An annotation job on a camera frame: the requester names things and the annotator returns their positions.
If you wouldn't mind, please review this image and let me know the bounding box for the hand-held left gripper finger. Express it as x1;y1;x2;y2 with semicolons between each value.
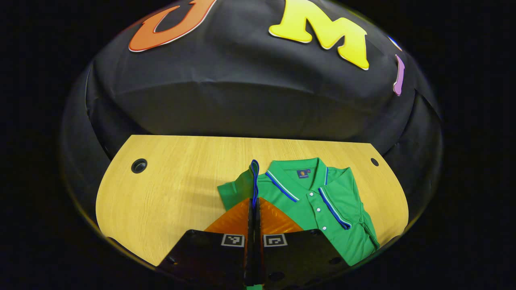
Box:
156;197;255;288
255;197;350;288

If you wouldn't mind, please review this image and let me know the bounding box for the green T-shirt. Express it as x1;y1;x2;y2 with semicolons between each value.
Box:
217;157;381;267

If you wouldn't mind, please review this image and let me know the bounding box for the black backdrop cloth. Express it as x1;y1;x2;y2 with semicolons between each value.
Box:
60;0;444;226

